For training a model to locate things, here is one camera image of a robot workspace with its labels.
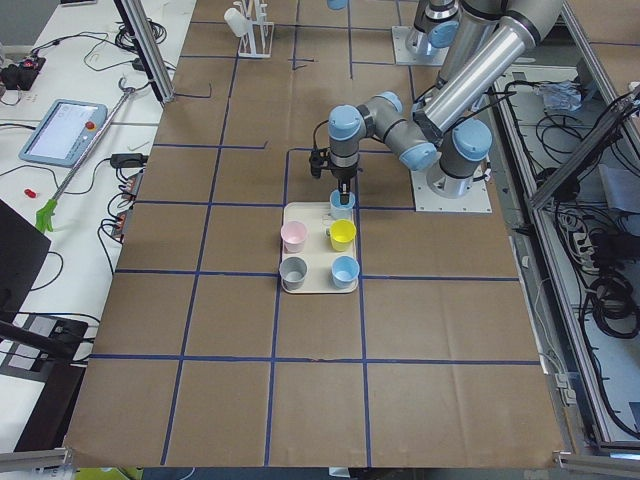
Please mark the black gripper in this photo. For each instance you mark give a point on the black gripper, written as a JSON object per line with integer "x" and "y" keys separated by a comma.
{"x": 343, "y": 175}

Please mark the light blue cup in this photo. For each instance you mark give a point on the light blue cup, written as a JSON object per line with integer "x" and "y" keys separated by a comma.
{"x": 344, "y": 271}
{"x": 339, "y": 210}

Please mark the white plastic cup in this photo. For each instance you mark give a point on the white plastic cup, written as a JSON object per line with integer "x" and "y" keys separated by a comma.
{"x": 237, "y": 22}

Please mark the yellow plastic cup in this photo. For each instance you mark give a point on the yellow plastic cup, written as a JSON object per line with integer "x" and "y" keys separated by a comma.
{"x": 342, "y": 233}

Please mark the pink plastic cup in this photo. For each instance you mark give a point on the pink plastic cup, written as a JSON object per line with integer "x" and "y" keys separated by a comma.
{"x": 294, "y": 235}

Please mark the grey plastic cup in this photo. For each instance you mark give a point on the grey plastic cup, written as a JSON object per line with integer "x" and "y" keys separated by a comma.
{"x": 293, "y": 271}

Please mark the cream plastic tray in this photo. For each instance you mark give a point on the cream plastic tray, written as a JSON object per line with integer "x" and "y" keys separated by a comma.
{"x": 317, "y": 251}

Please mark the blue teach pendant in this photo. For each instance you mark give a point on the blue teach pendant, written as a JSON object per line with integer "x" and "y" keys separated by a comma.
{"x": 64, "y": 133}

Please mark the green reacher grabber tool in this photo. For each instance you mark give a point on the green reacher grabber tool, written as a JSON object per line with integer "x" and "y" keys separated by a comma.
{"x": 44, "y": 215}

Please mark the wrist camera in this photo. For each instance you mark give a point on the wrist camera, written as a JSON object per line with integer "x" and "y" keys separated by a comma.
{"x": 319, "y": 159}

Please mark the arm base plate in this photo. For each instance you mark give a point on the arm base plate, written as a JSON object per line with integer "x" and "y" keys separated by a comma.
{"x": 436, "y": 191}
{"x": 412, "y": 47}

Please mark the white wire cup rack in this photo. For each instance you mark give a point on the white wire cup rack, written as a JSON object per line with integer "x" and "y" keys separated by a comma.
{"x": 257, "y": 44}

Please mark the aluminium frame post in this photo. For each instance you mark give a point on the aluminium frame post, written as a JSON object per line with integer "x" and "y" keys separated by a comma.
{"x": 138, "y": 27}

